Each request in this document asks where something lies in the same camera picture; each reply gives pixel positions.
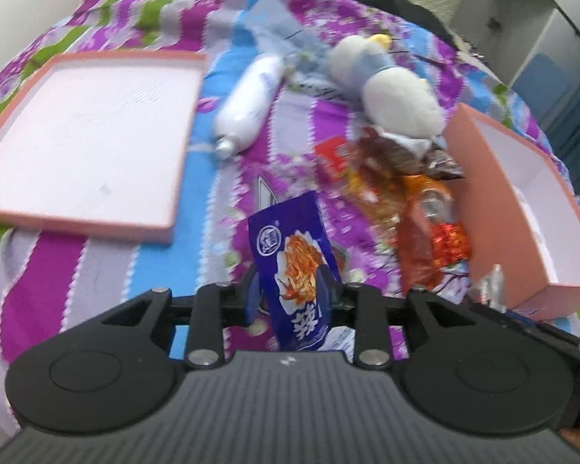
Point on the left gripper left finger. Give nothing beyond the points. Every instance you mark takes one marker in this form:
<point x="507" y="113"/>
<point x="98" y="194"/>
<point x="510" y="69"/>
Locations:
<point x="213" y="308"/>

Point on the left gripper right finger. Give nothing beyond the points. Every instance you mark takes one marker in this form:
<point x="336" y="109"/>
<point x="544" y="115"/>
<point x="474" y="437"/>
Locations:
<point x="367" y="311"/>

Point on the blue snack packet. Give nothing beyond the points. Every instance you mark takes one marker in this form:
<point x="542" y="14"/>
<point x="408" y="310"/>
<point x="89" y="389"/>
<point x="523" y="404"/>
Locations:
<point x="289" y="243"/>

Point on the brown red snack packet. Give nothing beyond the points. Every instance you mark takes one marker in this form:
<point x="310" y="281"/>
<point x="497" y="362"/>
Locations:
<point x="415" y="250"/>

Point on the shiny red foil packet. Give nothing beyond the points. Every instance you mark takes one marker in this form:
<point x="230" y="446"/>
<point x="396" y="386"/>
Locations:
<point x="450" y="244"/>

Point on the yellow translucent snack packet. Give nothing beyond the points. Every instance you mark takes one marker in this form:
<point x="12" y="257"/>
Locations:
<point x="381" y="200"/>

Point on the orange clear snack packet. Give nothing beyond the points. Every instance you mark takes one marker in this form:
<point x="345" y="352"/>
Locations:
<point x="435" y="199"/>

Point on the dark brown snack wrapper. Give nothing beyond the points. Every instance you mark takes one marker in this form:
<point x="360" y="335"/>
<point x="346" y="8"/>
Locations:
<point x="393" y="154"/>

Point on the red orange snack packet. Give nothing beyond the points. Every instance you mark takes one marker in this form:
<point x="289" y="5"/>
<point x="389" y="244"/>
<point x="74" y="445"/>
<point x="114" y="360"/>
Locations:
<point x="333" y="158"/>

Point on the pink cardboard box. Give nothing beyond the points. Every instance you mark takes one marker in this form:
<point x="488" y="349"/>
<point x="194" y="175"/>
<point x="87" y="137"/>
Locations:
<point x="519" y="215"/>

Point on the pink box lid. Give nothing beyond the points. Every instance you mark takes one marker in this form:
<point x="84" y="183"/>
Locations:
<point x="95" y="143"/>

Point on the white blue plush duck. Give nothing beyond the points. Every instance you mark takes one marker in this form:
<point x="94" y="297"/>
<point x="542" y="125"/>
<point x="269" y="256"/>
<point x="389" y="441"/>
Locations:
<point x="393" y="97"/>

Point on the white spray bottle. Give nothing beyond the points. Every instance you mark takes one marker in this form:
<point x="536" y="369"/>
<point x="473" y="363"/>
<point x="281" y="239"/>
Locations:
<point x="241" y="118"/>

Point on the light blue wrapping paper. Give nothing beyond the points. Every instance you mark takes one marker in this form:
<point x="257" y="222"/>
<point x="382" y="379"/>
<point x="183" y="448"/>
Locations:
<point x="305" y="56"/>

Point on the blue cushion pad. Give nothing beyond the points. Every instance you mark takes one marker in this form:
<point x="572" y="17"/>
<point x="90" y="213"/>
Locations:
<point x="545" y="84"/>

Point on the grey white cabinet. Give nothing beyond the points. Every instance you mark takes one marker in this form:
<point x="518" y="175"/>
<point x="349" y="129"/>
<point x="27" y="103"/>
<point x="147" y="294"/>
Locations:
<point x="510" y="33"/>

